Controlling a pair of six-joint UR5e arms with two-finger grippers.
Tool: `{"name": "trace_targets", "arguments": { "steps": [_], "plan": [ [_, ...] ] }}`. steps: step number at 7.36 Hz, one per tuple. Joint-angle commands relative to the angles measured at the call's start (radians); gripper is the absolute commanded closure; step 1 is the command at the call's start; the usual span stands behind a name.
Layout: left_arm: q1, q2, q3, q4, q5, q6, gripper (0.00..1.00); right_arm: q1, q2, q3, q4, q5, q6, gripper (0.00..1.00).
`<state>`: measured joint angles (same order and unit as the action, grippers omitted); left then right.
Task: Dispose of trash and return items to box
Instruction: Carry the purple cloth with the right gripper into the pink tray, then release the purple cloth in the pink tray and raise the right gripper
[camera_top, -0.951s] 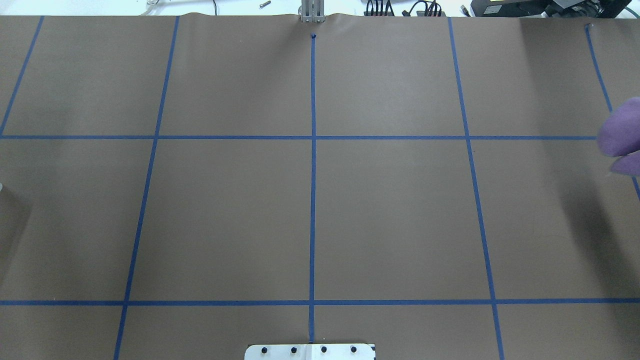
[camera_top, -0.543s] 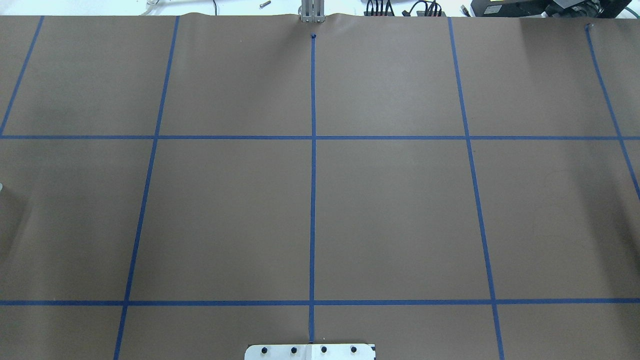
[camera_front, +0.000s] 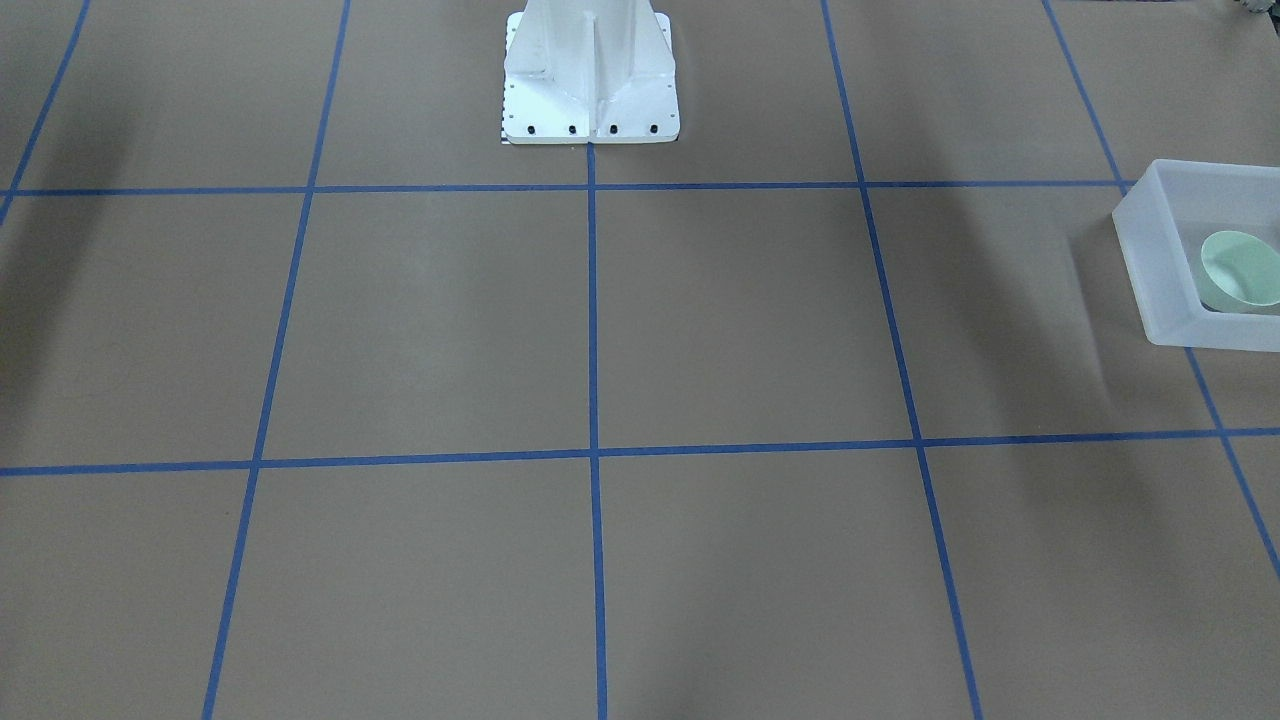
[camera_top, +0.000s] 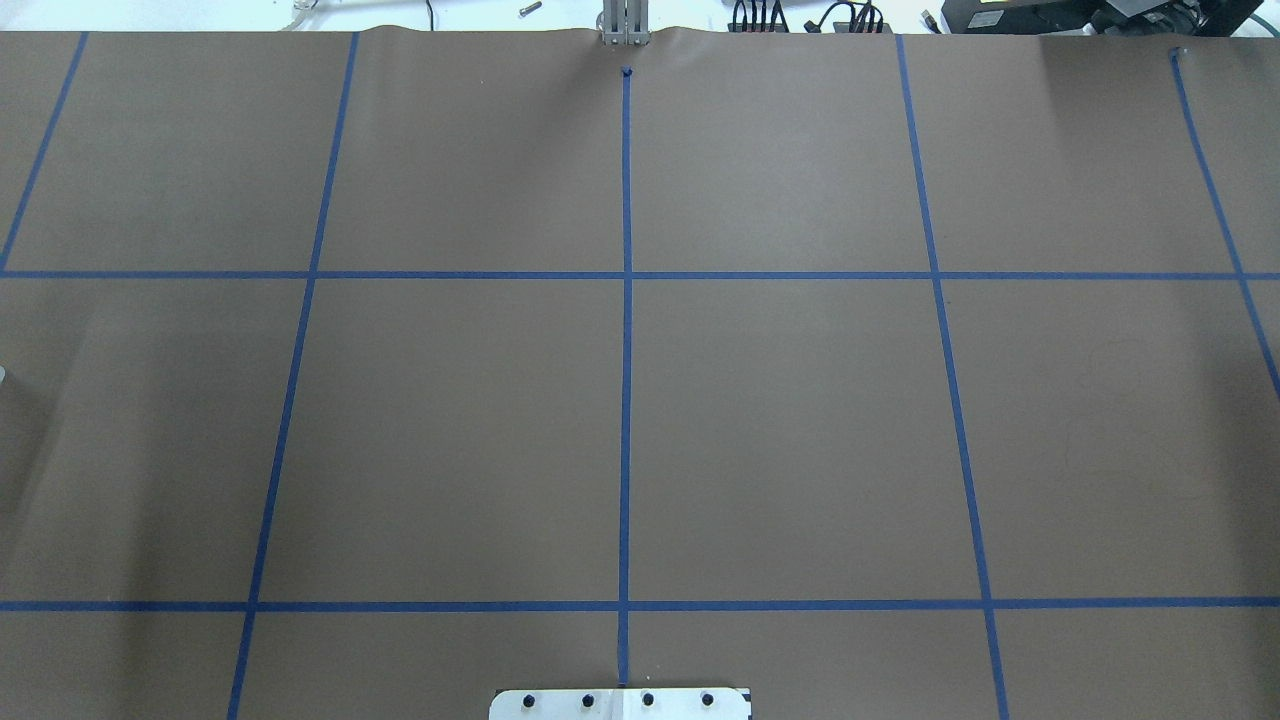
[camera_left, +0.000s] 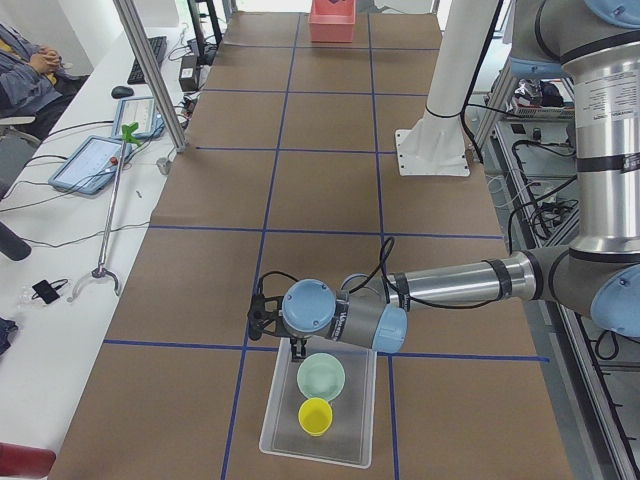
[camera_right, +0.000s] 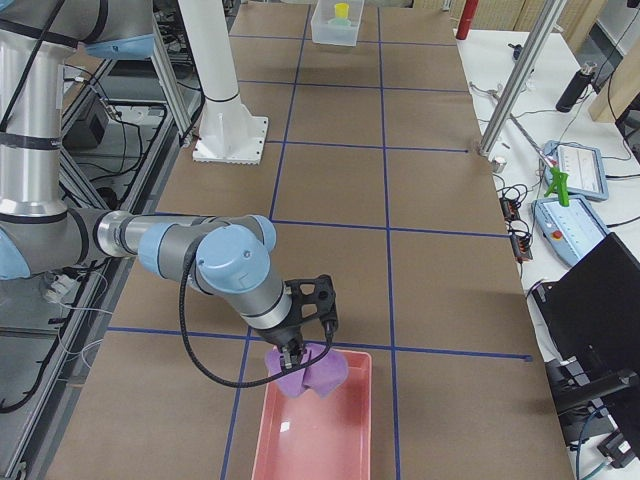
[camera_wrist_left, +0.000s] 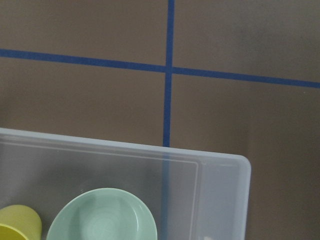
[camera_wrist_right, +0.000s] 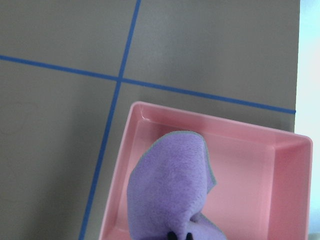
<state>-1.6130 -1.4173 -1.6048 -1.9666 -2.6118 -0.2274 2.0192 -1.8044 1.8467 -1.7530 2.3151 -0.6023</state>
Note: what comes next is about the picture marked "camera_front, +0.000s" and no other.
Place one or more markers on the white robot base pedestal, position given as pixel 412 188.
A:
pixel 589 72

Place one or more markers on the mint green bowl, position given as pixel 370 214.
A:
pixel 1238 273

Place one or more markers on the translucent white plastic bin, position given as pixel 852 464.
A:
pixel 1161 224

